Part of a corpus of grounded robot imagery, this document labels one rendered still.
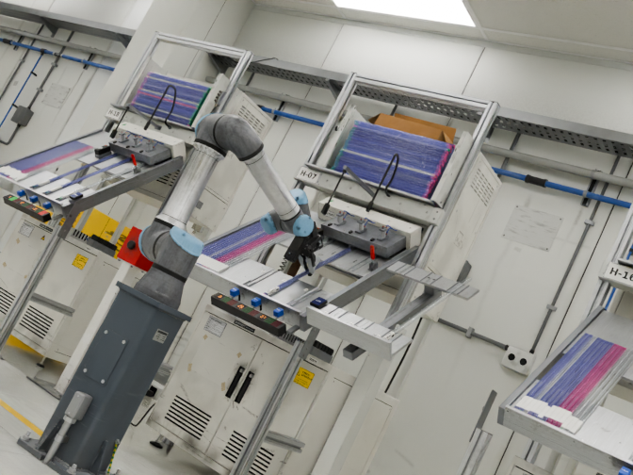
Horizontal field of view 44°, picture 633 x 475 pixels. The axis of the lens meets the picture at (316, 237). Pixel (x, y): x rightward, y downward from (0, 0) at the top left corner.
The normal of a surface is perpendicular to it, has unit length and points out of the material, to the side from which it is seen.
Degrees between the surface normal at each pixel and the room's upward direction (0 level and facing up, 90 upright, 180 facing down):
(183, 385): 90
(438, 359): 89
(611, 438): 44
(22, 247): 90
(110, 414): 90
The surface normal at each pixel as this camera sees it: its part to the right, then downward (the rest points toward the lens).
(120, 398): 0.81, 0.32
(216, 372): -0.48, -0.37
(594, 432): -0.01, -0.89
